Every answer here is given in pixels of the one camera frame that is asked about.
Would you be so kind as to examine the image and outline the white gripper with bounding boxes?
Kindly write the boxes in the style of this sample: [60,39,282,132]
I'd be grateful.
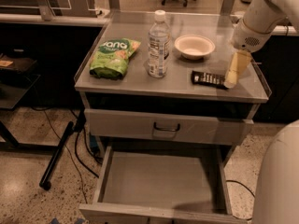
[224,20,271,89]

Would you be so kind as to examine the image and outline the black rxbar chocolate bar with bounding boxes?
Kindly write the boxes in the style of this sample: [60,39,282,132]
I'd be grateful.
[191,71,226,90]

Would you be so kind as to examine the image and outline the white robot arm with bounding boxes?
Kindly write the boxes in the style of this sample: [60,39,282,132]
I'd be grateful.
[224,0,299,224]

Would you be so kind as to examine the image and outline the grey metal drawer cabinet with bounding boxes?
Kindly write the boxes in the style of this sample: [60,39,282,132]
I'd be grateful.
[74,10,273,224]

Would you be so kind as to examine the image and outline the closed grey top drawer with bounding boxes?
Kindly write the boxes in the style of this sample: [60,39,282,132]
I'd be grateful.
[85,109,253,146]

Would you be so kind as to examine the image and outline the open grey middle drawer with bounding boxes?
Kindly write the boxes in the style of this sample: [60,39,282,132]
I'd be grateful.
[79,146,247,224]

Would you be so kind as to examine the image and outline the white paper bowl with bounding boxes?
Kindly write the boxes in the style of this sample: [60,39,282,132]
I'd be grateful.
[175,35,216,60]

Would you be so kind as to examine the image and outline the clear plastic water bottle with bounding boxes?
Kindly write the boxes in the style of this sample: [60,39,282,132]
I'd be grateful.
[148,10,171,78]

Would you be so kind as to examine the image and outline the green chip bag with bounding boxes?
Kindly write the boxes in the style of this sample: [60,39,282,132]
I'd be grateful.
[90,38,140,79]

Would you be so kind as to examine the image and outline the dark side table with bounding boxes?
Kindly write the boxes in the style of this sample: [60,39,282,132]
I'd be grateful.
[0,49,41,149]

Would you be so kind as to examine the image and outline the black stand leg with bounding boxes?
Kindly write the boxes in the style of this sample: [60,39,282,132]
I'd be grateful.
[39,111,86,190]

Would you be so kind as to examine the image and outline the black drawer handle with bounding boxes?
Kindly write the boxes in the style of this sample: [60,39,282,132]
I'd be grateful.
[153,122,180,133]

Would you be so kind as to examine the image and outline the black cable right floor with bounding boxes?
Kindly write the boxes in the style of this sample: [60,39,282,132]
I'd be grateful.
[225,179,256,221]

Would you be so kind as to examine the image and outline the black floor cable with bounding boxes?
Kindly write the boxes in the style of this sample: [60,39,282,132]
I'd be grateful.
[32,105,104,203]

